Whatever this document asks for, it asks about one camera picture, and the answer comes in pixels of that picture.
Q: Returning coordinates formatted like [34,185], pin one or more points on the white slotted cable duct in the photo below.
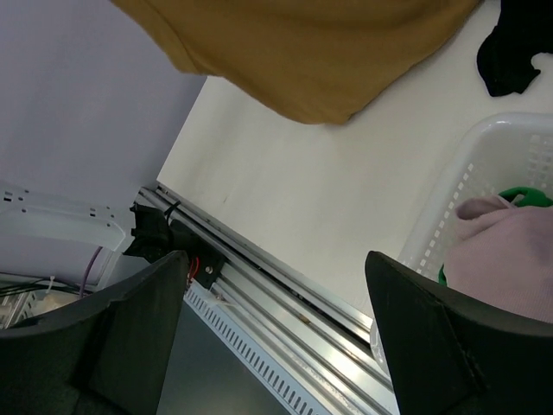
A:
[269,370]

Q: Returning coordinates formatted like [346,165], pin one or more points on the brown tank top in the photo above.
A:
[314,62]

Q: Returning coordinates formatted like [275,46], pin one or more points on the black tank top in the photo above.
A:
[523,30]

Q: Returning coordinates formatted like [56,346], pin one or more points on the green tank top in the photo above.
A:
[471,209]

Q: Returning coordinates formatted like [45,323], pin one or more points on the white plastic basket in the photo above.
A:
[505,151]

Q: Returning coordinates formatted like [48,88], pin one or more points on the mauve tank top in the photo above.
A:
[505,261]

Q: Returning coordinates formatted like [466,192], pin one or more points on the aluminium mounting rail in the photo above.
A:
[324,343]

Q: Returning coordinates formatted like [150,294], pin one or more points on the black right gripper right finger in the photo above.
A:
[448,353]

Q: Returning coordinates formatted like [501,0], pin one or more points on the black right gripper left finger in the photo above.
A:
[106,353]

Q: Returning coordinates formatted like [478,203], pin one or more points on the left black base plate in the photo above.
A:
[205,261]

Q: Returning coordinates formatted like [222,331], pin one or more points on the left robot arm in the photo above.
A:
[138,231]

